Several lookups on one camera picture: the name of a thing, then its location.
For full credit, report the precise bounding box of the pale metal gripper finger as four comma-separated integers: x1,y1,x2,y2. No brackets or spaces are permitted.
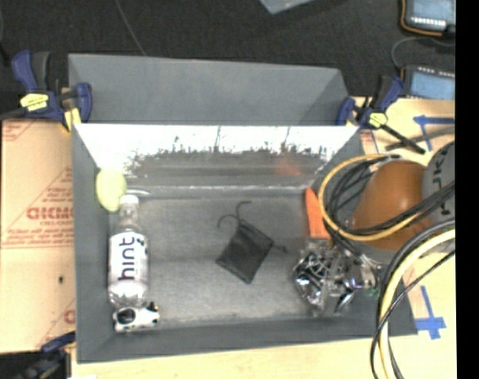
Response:
320,282,339,317
336,287,357,312

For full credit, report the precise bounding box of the crumpled silver foil packet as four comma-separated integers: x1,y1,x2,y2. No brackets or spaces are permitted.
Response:
291,249,327,313

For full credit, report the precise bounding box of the black cloth pouch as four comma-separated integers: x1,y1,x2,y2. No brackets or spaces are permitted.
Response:
215,201,289,285

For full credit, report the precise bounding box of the black and white toy cow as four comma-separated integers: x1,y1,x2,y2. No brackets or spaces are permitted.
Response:
112,300,161,334

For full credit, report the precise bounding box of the clear plastic bottle white label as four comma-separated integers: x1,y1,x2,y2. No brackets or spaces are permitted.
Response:
107,193,151,308

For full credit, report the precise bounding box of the grey metal bin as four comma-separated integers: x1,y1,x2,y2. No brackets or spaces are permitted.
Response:
67,53,418,363

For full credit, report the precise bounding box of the yellow-green ball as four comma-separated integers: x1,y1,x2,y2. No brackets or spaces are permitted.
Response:
95,167,128,213

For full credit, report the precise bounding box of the brown cardboard board red print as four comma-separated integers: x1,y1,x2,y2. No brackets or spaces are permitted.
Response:
0,118,77,355

